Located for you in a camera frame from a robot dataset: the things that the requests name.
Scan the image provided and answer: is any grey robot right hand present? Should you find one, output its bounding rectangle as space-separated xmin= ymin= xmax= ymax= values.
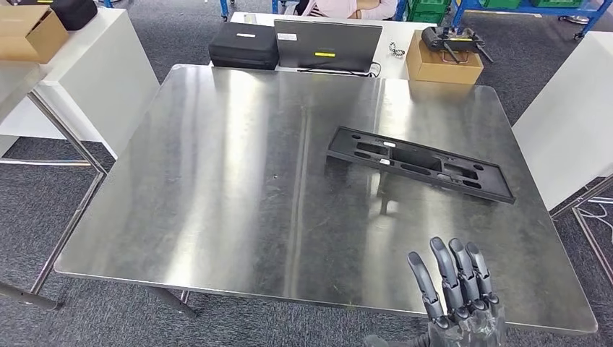
xmin=363 ymin=236 xmax=507 ymax=347

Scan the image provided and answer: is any black license plate bracket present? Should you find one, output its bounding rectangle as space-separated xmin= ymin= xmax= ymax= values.
xmin=327 ymin=126 xmax=517 ymax=205

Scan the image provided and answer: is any stainless steel workbench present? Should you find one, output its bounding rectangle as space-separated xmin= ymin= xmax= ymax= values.
xmin=53 ymin=64 xmax=599 ymax=335

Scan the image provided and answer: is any blue metal shelf rack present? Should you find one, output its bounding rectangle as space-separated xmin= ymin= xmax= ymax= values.
xmin=450 ymin=0 xmax=613 ymax=40

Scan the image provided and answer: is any white panel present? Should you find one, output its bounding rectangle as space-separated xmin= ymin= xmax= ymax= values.
xmin=511 ymin=30 xmax=613 ymax=212

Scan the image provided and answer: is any cardboard box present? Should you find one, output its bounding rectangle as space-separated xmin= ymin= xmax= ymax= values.
xmin=0 ymin=4 xmax=69 ymax=64
xmin=406 ymin=29 xmax=484 ymax=86

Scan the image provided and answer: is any white desk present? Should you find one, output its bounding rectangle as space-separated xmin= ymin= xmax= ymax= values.
xmin=209 ymin=12 xmax=437 ymax=81

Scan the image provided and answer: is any black monitor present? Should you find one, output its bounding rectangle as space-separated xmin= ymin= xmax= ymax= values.
xmin=273 ymin=19 xmax=384 ymax=74

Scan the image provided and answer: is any person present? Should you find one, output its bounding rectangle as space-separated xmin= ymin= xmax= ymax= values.
xmin=294 ymin=0 xmax=398 ymax=21

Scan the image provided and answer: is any black case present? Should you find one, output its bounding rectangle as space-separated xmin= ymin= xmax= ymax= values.
xmin=208 ymin=22 xmax=280 ymax=71

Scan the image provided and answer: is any white cabinet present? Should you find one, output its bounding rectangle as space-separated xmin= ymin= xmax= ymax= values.
xmin=0 ymin=7 xmax=161 ymax=160

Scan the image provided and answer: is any black bag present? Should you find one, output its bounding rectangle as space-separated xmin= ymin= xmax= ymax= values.
xmin=7 ymin=0 xmax=98 ymax=32

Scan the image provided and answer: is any white cable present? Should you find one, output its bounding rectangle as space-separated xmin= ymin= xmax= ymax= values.
xmin=577 ymin=197 xmax=613 ymax=234

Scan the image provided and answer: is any black monitor cable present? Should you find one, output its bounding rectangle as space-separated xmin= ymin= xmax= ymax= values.
xmin=296 ymin=61 xmax=382 ymax=79

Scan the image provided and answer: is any blue metal frame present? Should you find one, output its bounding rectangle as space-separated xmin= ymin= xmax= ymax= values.
xmin=219 ymin=0 xmax=281 ymax=22

